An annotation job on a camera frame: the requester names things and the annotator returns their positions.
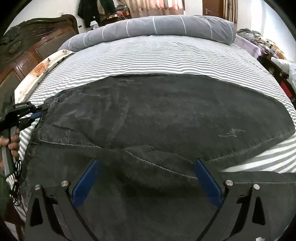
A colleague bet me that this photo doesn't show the black cable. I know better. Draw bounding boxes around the black cable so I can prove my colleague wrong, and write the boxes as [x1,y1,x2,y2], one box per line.
[9,157,24,207]

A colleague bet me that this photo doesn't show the grey rolled duvet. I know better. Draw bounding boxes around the grey rolled duvet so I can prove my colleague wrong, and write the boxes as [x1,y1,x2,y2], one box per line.
[59,15,236,52]

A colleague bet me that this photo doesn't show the purple cloth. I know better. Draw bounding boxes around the purple cloth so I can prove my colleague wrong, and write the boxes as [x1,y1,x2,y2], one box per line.
[234,35,262,59]

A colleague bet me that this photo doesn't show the grey white striped bed sheet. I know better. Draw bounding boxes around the grey white striped bed sheet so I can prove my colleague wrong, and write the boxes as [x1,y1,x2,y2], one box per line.
[20,36,295,175]

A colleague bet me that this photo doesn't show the brown wooden door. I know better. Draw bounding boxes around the brown wooden door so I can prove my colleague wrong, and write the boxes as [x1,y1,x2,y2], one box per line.
[202,0,224,18]

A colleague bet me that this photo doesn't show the green sleeve left forearm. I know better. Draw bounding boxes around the green sleeve left forearm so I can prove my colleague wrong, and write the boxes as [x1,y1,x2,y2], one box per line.
[0,177,11,221]

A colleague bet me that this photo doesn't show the pink window curtain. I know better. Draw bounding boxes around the pink window curtain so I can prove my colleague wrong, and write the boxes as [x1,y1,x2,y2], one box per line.
[126,0,184,18]

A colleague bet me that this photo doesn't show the pile of clothes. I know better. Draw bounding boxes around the pile of clothes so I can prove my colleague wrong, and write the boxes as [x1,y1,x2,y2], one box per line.
[236,28,286,60]

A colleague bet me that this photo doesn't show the left hand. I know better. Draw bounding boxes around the left hand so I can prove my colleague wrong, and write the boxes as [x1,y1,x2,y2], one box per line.
[0,128,20,158]

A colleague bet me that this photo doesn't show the white dotted cloth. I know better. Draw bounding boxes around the white dotted cloth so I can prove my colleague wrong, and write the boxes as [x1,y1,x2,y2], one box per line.
[271,57,296,91]

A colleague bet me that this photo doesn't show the dark wooden headboard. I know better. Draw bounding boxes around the dark wooden headboard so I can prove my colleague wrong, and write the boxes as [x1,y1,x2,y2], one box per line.
[1,15,79,105]

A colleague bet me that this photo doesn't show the floral white pillow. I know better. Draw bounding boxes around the floral white pillow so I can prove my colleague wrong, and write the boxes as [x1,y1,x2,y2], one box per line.
[14,49,74,104]

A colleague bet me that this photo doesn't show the black denim pants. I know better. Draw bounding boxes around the black denim pants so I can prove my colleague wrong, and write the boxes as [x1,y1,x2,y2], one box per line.
[21,74,295,240]

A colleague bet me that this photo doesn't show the dark hanging clothes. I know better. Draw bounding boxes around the dark hanging clothes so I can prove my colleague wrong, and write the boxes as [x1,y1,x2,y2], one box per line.
[77,0,116,28]

